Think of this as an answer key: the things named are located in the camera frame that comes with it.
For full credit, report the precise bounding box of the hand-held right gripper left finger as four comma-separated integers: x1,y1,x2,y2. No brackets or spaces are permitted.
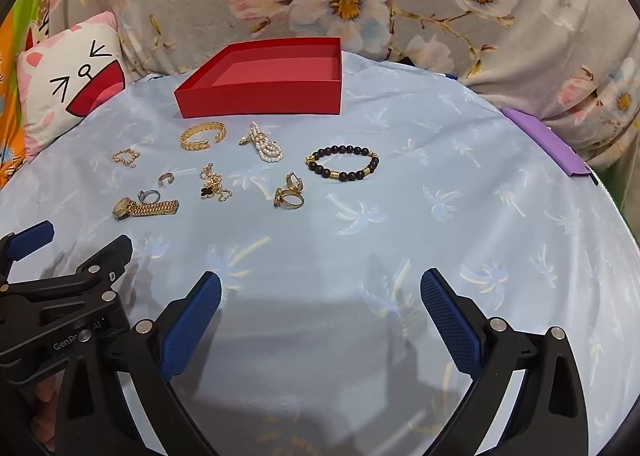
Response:
55,270,224,456

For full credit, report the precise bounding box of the gold chain black clover bracelet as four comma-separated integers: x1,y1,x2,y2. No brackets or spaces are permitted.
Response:
198,163,234,203

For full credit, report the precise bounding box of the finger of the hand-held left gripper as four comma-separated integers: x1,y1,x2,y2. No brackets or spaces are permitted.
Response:
30,234,135,307
0,219,55,282

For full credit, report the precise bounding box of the gold wrist watch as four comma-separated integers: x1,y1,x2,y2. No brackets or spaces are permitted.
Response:
111,197,180,223

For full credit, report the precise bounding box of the red cardboard box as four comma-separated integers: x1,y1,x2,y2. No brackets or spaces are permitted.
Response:
173,36,344,118

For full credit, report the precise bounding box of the white cat face pillow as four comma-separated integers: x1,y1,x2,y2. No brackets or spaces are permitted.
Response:
17,11,126,157

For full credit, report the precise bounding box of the light blue palm-print sheet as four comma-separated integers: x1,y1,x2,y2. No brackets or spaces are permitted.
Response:
0,53,637,456

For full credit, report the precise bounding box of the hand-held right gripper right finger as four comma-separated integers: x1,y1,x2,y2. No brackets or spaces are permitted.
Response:
420,268,591,456

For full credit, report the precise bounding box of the gold cuff bracelet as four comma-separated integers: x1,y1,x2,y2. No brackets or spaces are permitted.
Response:
180,121,227,152

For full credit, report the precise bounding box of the person's left hand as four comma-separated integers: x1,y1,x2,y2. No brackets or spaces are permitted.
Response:
30,372,66,453

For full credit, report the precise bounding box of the purple flat case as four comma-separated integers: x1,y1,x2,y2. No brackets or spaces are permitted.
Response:
501,106,600,187

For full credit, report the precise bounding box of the orange and green cloth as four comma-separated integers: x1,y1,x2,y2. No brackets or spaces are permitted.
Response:
0,0,67,189

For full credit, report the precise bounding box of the grey floral fleece blanket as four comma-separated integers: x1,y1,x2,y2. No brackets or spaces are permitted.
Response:
50,0,640,168

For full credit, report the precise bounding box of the small gold link bracelet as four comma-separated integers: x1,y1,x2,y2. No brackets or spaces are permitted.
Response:
112,147,140,169

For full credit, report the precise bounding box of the dark bead bracelet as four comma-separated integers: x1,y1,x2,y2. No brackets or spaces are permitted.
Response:
306,145,380,183

